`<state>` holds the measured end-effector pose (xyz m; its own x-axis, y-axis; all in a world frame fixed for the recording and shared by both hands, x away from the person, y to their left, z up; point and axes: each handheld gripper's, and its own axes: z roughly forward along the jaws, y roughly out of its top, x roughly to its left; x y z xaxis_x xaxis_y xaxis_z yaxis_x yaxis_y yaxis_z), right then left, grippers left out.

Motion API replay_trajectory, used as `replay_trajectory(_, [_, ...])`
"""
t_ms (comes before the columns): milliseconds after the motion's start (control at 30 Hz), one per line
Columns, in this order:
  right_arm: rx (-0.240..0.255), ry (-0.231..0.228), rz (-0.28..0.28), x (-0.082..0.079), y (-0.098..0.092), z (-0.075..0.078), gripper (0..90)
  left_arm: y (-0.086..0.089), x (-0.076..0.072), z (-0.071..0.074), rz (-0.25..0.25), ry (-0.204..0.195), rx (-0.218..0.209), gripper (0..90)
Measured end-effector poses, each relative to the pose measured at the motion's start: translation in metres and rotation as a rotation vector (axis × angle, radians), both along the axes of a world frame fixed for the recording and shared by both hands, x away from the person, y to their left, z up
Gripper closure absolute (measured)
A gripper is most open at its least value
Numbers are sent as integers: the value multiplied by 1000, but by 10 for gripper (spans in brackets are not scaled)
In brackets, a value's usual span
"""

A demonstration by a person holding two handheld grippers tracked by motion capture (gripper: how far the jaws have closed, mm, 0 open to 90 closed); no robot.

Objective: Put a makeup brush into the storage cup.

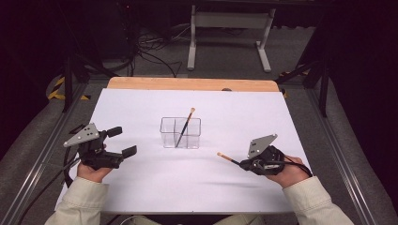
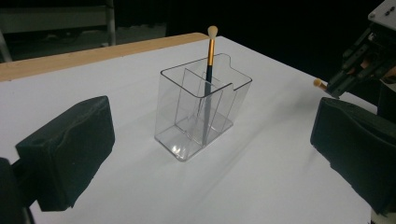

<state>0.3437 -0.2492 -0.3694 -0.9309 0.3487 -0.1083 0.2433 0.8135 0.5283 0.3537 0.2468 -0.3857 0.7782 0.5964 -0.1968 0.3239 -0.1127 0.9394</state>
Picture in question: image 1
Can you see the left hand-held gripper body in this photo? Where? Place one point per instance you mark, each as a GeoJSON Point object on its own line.
{"type": "Point", "coordinates": [83, 136]}

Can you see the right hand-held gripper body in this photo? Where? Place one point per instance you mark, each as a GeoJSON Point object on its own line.
{"type": "Point", "coordinates": [259, 145]}

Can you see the black makeup brush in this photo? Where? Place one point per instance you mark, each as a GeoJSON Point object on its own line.
{"type": "Point", "coordinates": [185, 126]}
{"type": "Point", "coordinates": [227, 158]}

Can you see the clear plastic organizer box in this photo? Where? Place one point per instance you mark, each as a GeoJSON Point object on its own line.
{"type": "Point", "coordinates": [194, 137]}

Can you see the person's left hand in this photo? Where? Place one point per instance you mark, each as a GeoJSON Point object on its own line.
{"type": "Point", "coordinates": [92, 175]}

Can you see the person's right hand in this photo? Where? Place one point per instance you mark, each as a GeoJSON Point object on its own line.
{"type": "Point", "coordinates": [294, 172]}

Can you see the yellow black hazard tape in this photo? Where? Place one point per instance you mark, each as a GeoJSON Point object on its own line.
{"type": "Point", "coordinates": [56, 93]}

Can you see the black tripod stand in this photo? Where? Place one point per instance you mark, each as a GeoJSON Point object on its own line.
{"type": "Point", "coordinates": [68, 84]}
{"type": "Point", "coordinates": [324, 90]}

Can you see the white table sheet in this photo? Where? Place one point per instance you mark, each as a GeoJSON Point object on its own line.
{"type": "Point", "coordinates": [194, 100]}

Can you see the white metal stand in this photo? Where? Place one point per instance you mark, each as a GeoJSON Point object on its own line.
{"type": "Point", "coordinates": [231, 20]}

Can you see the aluminium floor rail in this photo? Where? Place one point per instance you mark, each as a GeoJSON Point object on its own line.
{"type": "Point", "coordinates": [341, 162]}
{"type": "Point", "coordinates": [40, 156]}

